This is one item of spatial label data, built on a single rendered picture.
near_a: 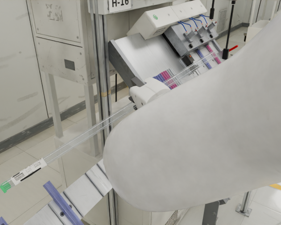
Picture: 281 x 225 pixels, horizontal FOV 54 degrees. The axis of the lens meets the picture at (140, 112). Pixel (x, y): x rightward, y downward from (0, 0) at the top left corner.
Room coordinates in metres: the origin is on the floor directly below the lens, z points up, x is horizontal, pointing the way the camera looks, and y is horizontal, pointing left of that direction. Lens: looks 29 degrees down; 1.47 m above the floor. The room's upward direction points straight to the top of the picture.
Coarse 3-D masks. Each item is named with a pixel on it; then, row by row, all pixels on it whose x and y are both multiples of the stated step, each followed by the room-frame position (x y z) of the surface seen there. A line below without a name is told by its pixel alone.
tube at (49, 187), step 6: (48, 186) 0.42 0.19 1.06; (48, 192) 0.42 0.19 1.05; (54, 192) 0.42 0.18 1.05; (54, 198) 0.41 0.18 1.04; (60, 198) 0.41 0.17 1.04; (60, 204) 0.40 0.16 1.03; (66, 204) 0.40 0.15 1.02; (66, 210) 0.39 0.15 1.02; (72, 210) 0.40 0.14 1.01; (66, 216) 0.39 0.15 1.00; (72, 216) 0.39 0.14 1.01; (72, 222) 0.38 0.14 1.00; (78, 222) 0.38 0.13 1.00
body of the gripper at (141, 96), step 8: (152, 80) 0.42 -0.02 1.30; (136, 88) 0.41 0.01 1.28; (144, 88) 0.40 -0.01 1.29; (152, 88) 0.38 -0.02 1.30; (160, 88) 0.37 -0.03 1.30; (168, 88) 0.37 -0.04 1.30; (136, 96) 0.39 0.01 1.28; (144, 96) 0.37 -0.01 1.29; (152, 96) 0.36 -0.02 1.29; (136, 104) 0.41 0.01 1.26; (144, 104) 0.36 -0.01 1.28
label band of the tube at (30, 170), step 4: (40, 160) 0.38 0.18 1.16; (32, 164) 0.38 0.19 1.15; (36, 164) 0.38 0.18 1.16; (40, 164) 0.38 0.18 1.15; (44, 164) 0.38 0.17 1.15; (28, 168) 0.37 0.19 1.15; (32, 168) 0.37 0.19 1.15; (36, 168) 0.37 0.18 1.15; (40, 168) 0.38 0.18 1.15; (20, 172) 0.36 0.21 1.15; (24, 172) 0.36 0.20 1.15; (28, 172) 0.37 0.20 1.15; (32, 172) 0.37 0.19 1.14; (12, 176) 0.36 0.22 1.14; (16, 176) 0.36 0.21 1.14; (20, 176) 0.36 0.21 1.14; (24, 176) 0.36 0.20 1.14; (28, 176) 0.36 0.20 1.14; (12, 180) 0.35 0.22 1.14; (16, 180) 0.35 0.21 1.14; (20, 180) 0.36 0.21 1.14; (16, 184) 0.35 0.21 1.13
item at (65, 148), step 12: (204, 60) 0.59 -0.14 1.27; (180, 72) 0.55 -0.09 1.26; (168, 84) 0.53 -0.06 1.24; (120, 108) 0.48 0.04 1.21; (132, 108) 0.48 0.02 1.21; (108, 120) 0.45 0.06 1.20; (84, 132) 0.43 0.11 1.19; (96, 132) 0.44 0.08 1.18; (72, 144) 0.41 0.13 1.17; (48, 156) 0.39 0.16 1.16; (60, 156) 0.40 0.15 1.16
